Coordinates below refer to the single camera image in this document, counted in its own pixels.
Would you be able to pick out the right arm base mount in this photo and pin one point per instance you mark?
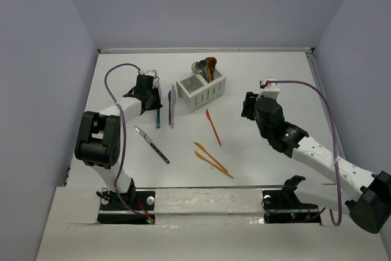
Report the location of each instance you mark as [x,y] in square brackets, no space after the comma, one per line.
[283,207]

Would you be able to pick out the white two-compartment utensil caddy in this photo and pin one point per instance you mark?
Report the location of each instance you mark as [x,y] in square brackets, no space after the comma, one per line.
[196,92]

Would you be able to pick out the beige long spoon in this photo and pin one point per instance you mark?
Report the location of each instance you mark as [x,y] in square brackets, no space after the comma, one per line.
[195,68]

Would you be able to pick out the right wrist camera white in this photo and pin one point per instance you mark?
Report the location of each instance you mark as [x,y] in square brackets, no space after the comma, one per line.
[269,88]

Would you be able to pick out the blue plastic knife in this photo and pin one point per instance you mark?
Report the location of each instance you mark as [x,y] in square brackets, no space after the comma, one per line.
[169,107]

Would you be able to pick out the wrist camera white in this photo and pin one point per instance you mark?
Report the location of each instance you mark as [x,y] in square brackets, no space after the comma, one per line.
[152,73]
[269,88]

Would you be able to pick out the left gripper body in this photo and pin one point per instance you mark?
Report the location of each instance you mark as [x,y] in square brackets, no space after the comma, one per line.
[154,102]

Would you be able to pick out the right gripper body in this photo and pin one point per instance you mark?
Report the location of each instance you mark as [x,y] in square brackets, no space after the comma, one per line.
[249,104]

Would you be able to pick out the orange-red plastic spoon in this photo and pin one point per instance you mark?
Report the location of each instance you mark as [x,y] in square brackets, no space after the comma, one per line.
[212,66]

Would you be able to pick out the pink plastic knife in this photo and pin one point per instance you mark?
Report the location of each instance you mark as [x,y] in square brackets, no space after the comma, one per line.
[172,102]

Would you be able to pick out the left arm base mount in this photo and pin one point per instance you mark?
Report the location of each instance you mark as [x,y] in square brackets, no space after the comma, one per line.
[113,211]

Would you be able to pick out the blue plastic spoon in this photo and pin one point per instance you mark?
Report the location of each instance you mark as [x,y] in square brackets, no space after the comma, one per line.
[202,65]

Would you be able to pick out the orange-red plastic knife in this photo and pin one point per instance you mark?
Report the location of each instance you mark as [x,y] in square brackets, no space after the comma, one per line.
[213,127]

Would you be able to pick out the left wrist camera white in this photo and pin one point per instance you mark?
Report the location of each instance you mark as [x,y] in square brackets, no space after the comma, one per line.
[152,73]

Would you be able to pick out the yellow plastic knife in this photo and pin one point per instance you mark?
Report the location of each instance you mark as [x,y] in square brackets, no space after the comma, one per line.
[208,155]
[212,164]

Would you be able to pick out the metal knife teal handle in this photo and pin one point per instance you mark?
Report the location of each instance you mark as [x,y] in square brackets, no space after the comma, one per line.
[158,118]

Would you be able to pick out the metal knife black handle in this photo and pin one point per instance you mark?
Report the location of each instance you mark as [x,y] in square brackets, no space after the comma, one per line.
[148,139]

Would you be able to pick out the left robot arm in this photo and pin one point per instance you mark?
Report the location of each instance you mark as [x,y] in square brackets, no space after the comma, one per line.
[98,144]

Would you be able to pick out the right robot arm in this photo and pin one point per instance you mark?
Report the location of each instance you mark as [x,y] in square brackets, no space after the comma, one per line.
[362,195]

